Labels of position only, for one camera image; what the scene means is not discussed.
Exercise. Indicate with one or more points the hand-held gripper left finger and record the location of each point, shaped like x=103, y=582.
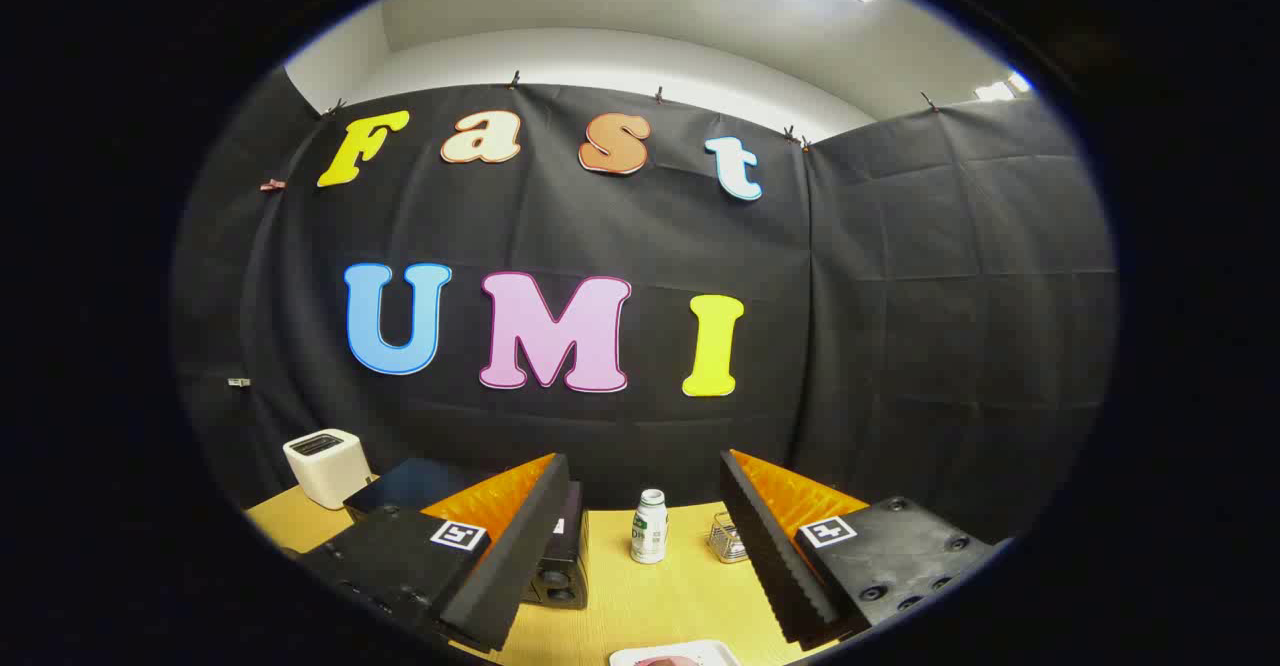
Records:
x=520, y=546

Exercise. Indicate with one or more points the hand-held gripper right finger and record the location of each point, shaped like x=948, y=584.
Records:
x=765, y=546

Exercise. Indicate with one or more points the white rectangular food tray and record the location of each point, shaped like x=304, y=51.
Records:
x=715, y=651

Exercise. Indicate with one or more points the black toaster oven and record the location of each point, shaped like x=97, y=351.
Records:
x=410, y=486

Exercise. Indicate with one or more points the pink ham slice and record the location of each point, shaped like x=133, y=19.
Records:
x=668, y=661

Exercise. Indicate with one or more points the cream white bread toaster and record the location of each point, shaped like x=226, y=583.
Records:
x=325, y=466

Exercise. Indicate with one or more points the white plastic bottle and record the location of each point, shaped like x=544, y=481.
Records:
x=649, y=531

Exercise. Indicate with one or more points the small ceiling light panel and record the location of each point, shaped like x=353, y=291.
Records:
x=1000, y=88

